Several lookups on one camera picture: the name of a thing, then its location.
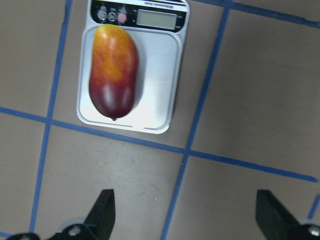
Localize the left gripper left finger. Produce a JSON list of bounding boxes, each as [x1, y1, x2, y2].
[[4, 188, 117, 240]]

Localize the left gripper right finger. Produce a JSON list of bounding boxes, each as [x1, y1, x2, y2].
[[255, 189, 320, 240]]

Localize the red yellow mango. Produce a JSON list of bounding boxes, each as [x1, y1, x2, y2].
[[88, 24, 139, 121]]

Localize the silver kitchen scale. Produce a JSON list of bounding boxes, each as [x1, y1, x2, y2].
[[76, 0, 190, 134]]

